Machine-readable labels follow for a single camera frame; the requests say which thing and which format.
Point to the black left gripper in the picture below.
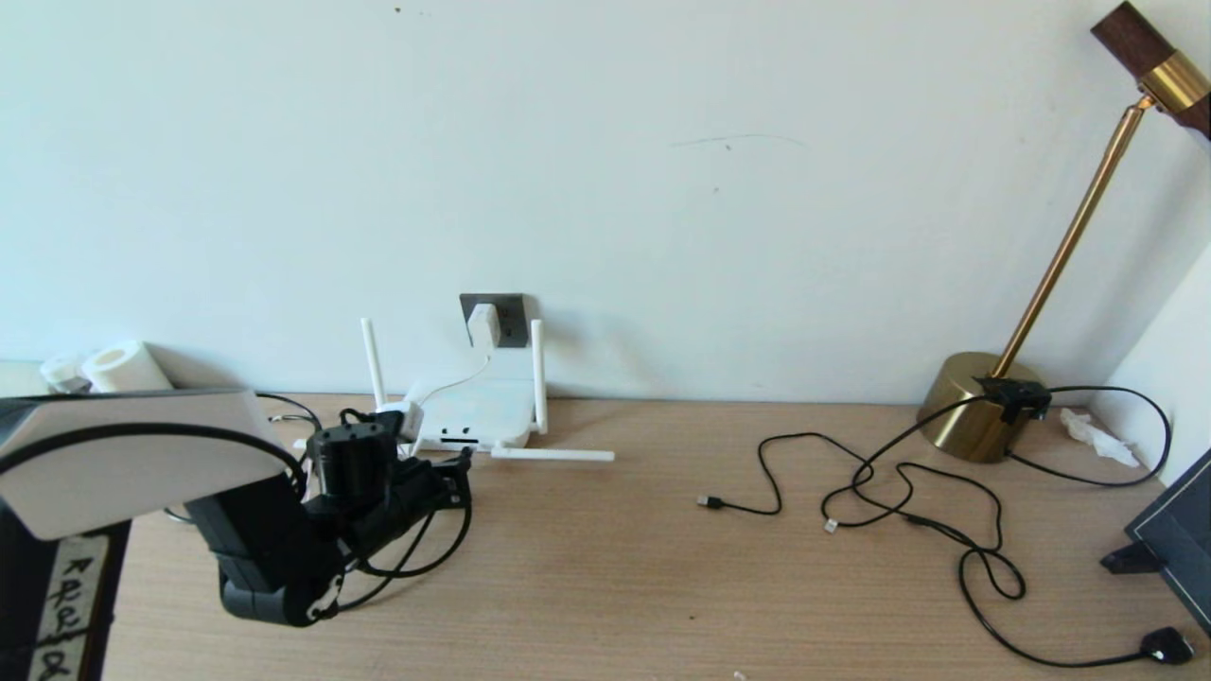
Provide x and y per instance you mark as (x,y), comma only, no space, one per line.
(421,497)

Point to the white power adapter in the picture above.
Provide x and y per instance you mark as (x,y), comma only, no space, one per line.
(483,326)

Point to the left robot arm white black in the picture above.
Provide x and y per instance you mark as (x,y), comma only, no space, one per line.
(142,473)

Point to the white wifi router with antennas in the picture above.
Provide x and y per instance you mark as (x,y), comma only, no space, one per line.
(492,411)

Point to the black power plug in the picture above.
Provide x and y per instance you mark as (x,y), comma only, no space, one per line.
(1166,646)

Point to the white toilet paper roll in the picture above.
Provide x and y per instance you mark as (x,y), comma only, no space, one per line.
(123,367)

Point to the small clear plastic container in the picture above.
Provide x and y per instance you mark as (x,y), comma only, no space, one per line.
(64,374)

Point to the brass desk lamp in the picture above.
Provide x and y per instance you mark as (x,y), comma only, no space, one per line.
(965,416)

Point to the crumpled white tissue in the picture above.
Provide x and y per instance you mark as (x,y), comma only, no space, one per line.
(1096,437)

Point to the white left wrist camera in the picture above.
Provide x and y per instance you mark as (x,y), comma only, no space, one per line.
(399,421)

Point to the grey wall power socket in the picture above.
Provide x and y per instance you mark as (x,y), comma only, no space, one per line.
(514,317)

